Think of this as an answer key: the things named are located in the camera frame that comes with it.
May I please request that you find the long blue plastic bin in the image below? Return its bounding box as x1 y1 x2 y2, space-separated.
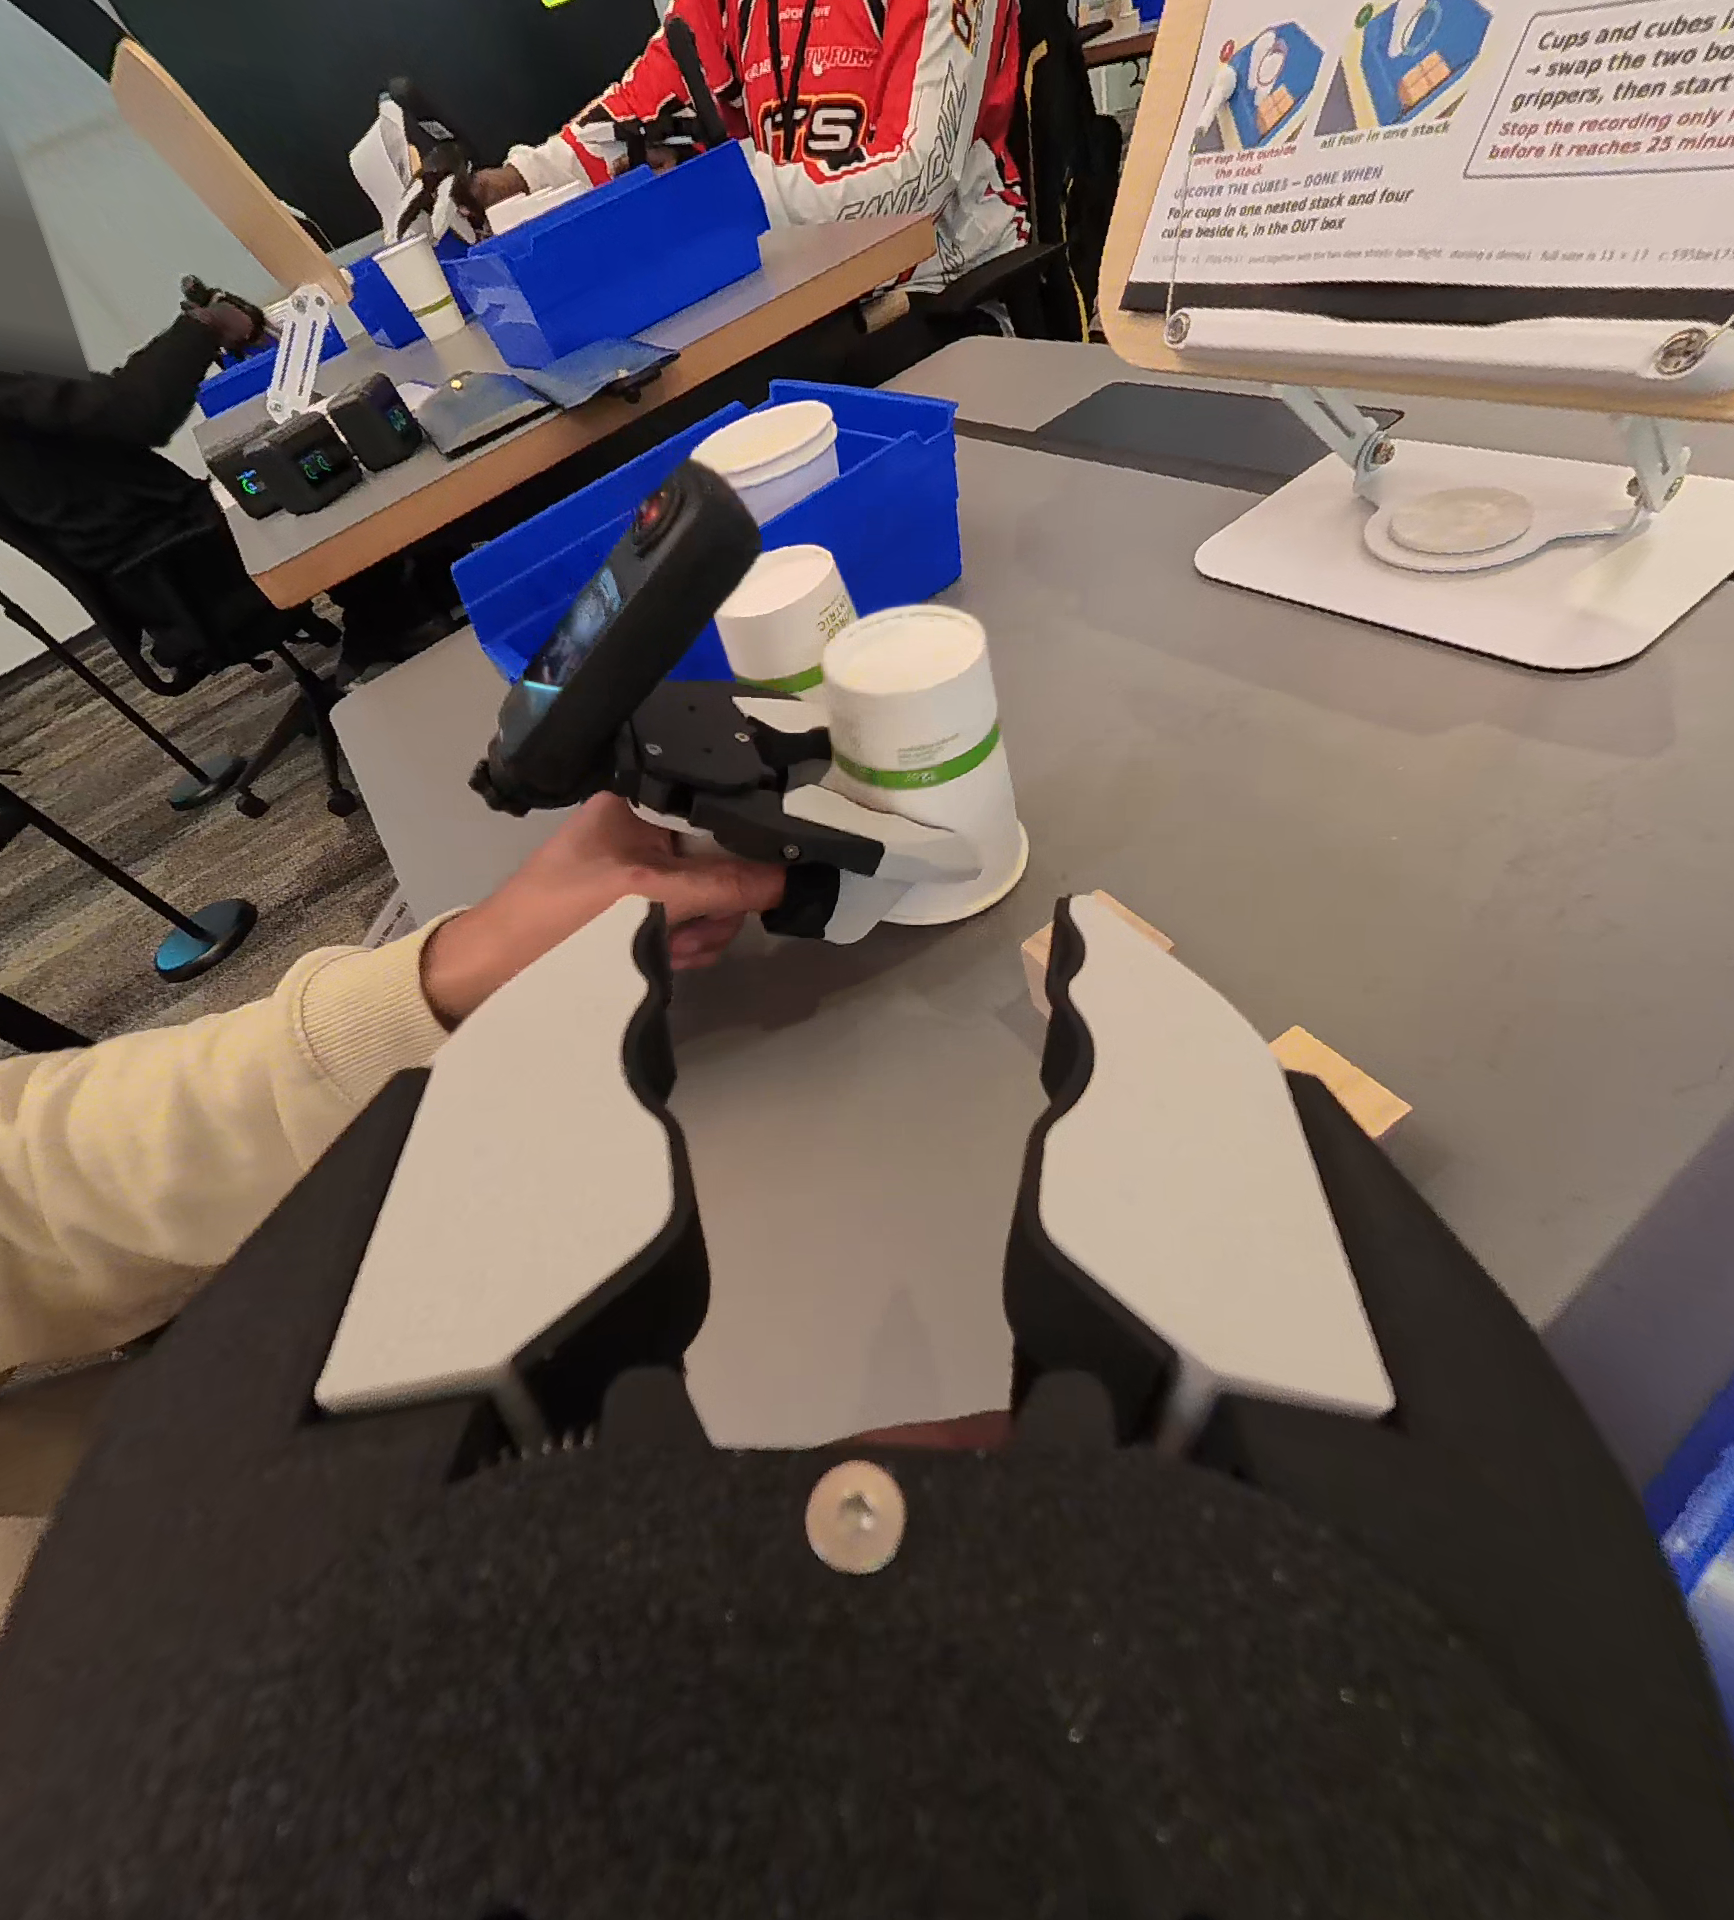
436 138 774 371

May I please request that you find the white paper cup green band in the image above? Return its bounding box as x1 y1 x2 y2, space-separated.
818 601 1032 930
714 542 860 702
690 395 845 490

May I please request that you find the black charger device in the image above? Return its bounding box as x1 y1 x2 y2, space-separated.
326 371 428 473
205 438 284 522
254 407 367 515

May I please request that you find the black tablet device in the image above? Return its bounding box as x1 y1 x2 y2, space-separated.
415 342 684 462

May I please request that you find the wood-edged neighbouring table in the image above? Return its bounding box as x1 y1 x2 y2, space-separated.
188 209 943 610

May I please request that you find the printed instruction sheet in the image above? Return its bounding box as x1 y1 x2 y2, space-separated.
1119 0 1734 329

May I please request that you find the person's left hand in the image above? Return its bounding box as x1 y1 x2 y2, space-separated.
420 791 798 1026

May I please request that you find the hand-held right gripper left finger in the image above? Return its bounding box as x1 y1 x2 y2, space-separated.
313 893 709 1419

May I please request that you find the person's left forearm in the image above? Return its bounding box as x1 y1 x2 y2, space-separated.
0 911 468 1428

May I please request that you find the small paper cup green band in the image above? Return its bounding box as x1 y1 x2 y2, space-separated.
369 232 470 348

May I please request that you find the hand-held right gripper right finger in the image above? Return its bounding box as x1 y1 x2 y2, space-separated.
1007 893 1399 1423

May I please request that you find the white document stand wooden board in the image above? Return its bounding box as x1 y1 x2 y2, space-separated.
1097 0 1734 673

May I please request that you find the small blue plastic bin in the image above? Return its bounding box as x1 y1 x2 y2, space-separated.
197 245 392 422

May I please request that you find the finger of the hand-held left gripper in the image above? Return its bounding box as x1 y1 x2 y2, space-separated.
776 779 991 949
739 691 846 785

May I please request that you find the black stanchion post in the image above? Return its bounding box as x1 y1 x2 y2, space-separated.
0 501 262 988

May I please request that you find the wooden cube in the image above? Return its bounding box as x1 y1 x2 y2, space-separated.
1018 887 1416 1145

